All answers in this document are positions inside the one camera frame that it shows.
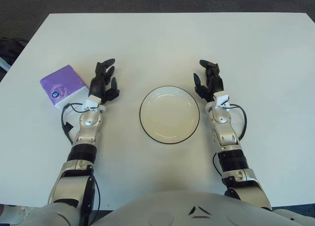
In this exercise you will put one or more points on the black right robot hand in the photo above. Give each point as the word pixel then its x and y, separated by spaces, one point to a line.
pixel 216 84

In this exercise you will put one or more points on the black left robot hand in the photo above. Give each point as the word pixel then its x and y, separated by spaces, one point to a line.
pixel 97 85

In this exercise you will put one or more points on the purple white tissue pack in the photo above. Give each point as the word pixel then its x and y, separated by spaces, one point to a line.
pixel 61 80

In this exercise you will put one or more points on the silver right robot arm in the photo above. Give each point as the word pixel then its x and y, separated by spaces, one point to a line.
pixel 224 130

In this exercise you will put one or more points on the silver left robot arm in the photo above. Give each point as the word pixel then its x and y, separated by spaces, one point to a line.
pixel 88 119

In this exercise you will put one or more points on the white plate black rim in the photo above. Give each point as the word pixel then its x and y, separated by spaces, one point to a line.
pixel 169 115

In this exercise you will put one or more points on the black bag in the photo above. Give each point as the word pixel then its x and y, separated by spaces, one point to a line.
pixel 9 48

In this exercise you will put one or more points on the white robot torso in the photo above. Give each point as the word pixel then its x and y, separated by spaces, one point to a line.
pixel 157 211

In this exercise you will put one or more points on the right wrist white bracket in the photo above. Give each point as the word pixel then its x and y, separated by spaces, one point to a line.
pixel 221 99

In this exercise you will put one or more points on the wrist white bracket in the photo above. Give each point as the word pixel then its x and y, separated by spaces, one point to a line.
pixel 93 101
pixel 221 99

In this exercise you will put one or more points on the left wrist white bracket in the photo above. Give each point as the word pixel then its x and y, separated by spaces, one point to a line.
pixel 93 101

